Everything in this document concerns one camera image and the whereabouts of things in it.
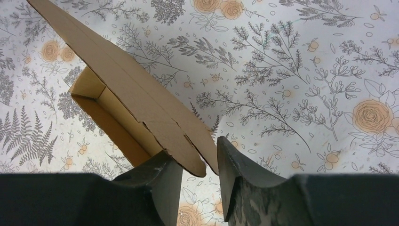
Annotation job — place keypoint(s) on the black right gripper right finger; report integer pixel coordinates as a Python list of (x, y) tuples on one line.
[(244, 184)]

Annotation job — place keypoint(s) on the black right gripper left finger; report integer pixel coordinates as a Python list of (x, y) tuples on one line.
[(149, 193)]

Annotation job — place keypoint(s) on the brown cardboard box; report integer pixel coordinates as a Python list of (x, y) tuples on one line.
[(136, 112)]

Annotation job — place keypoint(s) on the floral patterned table mat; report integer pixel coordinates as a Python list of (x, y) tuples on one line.
[(307, 89)]

